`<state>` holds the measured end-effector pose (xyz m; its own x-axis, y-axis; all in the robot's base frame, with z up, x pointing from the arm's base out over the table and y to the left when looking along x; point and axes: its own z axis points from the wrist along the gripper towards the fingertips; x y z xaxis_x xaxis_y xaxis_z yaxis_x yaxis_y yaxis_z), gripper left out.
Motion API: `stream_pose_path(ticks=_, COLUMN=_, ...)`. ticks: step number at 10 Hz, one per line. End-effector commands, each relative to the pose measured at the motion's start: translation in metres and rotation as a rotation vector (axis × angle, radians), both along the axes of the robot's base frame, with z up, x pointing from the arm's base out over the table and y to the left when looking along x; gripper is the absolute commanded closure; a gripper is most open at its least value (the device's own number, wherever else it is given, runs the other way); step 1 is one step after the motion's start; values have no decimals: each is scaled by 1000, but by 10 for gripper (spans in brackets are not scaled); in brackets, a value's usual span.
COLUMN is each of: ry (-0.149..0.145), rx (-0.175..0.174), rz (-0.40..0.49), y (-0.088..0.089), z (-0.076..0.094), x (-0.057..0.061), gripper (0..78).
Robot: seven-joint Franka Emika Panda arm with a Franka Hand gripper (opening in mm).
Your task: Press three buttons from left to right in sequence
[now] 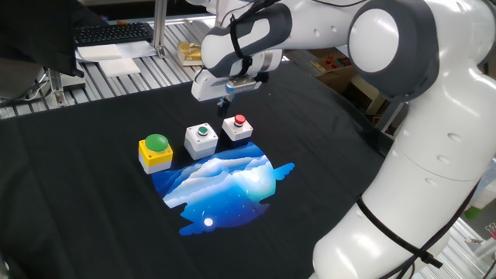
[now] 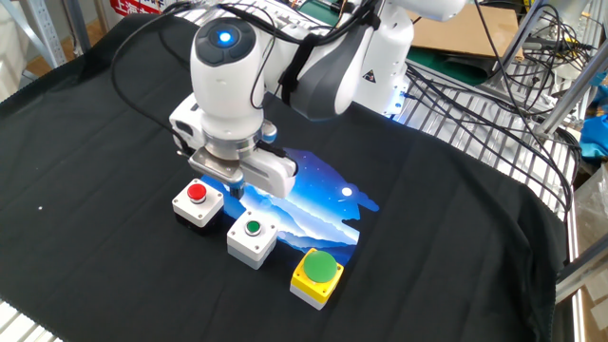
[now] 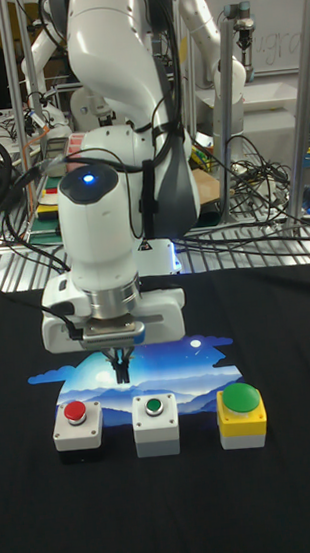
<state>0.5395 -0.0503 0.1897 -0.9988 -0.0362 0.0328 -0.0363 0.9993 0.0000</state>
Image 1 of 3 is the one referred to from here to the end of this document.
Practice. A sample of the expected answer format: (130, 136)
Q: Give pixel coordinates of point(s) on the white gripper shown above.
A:
(207, 87)

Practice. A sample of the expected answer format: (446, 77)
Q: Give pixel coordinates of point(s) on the white box red button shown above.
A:
(236, 131)

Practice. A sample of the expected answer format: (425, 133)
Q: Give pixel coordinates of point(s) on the white box small green button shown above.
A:
(199, 145)

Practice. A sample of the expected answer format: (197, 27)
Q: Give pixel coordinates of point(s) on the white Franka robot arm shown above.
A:
(426, 155)

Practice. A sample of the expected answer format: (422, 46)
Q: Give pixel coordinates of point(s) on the small yellow cardboard box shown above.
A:
(190, 54)

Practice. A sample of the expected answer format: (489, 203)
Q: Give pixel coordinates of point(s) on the yellow box large green button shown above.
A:
(155, 157)

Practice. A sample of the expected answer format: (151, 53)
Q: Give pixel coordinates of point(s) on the white paper sheet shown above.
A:
(131, 49)

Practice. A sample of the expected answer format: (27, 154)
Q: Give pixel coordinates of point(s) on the white foam pad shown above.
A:
(118, 67)

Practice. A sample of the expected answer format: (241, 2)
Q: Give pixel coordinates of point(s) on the open cardboard box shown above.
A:
(333, 67)

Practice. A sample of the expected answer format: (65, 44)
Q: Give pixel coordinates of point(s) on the black computer keyboard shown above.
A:
(112, 34)

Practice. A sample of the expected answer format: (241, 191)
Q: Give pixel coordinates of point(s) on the black cloth blue print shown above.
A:
(77, 193)

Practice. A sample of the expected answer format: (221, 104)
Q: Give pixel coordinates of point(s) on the black fabric cover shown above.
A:
(35, 31)

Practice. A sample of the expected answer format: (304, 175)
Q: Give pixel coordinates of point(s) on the green plastic object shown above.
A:
(472, 212)

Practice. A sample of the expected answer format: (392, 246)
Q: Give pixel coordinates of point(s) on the small binder clip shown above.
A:
(491, 229)

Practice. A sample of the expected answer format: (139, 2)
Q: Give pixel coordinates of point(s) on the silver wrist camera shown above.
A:
(242, 84)

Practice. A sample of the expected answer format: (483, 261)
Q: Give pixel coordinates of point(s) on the aluminium frame post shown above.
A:
(160, 23)

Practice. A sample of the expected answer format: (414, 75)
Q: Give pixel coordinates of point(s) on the small aluminium bracket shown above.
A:
(56, 87)

